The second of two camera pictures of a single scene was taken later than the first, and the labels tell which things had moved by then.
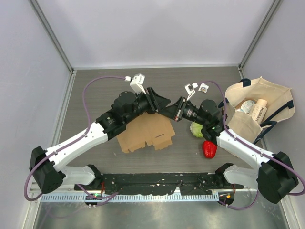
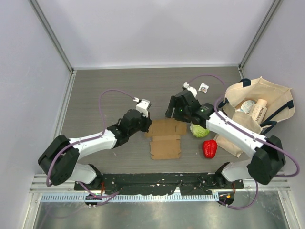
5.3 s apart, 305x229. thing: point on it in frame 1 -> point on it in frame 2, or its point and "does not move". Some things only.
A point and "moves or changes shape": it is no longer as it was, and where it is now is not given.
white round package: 247,106 does not move
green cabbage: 196,130 does not move
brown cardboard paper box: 156,129 moves or changes shape
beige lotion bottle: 259,110 does not move
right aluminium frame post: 264,23 does not move
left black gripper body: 143,104 -> 142,125
